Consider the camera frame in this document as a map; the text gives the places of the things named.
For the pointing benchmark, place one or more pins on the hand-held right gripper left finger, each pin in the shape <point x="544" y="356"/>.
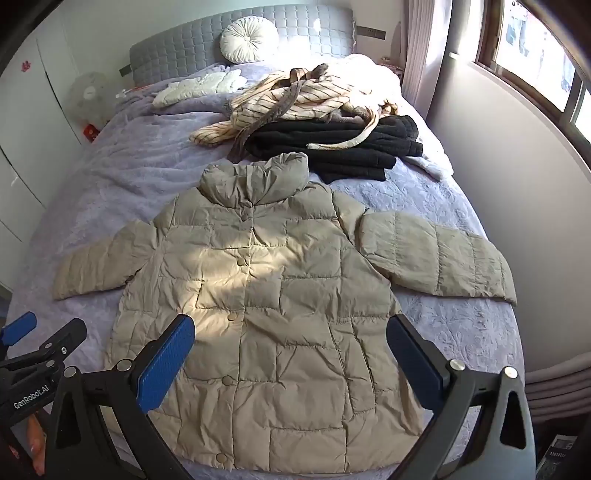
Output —
<point x="166" y="364"/>

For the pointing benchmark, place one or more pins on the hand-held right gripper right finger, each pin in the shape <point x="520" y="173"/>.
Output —
<point x="415" y="364"/>

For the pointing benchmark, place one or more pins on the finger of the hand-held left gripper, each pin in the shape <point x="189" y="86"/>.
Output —
<point x="64" y="337"/>
<point x="21" y="326"/>

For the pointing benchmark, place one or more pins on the beige puffer jacket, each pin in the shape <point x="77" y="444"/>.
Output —
<point x="286" y="300"/>

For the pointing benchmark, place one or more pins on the person's left hand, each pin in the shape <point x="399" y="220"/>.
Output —
<point x="36" y="434"/>

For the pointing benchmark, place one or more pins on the grey slatted chair back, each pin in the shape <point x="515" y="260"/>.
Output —
<point x="558" y="383"/>

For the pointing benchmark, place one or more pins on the bed with lavender cover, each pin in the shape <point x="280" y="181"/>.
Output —
<point x="115" y="184"/>

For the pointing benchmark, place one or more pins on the dark printed book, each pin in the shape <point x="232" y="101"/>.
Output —
<point x="556" y="457"/>

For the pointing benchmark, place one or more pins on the white wardrobe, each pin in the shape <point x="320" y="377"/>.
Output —
<point x="27" y="138"/>

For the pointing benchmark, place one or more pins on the small red box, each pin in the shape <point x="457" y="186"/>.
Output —
<point x="91" y="133"/>

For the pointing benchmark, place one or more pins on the black folded garment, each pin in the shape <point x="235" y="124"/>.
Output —
<point x="341" y="147"/>

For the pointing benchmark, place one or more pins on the white floral standing fan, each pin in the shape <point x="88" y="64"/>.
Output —
<point x="90" y="94"/>

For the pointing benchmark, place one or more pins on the red wardrobe sticker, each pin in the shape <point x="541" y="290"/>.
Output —
<point x="26" y="66"/>

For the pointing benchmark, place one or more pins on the white quilted garment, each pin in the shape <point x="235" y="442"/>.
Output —
<point x="198" y="86"/>

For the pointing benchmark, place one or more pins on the cream striped robe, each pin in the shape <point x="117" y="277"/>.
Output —
<point x="286" y="99"/>

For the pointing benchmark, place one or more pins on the white fluffy duvet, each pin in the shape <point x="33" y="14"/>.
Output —
<point x="369" y="74"/>

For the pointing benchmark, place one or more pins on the pale pink curtain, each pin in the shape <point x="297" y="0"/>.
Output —
<point x="425" y="50"/>

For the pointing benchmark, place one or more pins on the grey padded headboard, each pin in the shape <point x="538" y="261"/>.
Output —
<point x="184" y="41"/>

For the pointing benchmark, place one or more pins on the round white cushion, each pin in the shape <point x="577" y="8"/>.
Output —
<point x="247" y="40"/>

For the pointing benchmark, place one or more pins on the wooden framed window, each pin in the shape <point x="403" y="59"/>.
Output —
<point x="531" y="50"/>

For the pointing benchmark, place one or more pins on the small dark wall switch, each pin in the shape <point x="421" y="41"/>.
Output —
<point x="125" y="70"/>

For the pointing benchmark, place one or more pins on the long dark wall socket panel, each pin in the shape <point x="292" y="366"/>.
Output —
<point x="371" y="31"/>

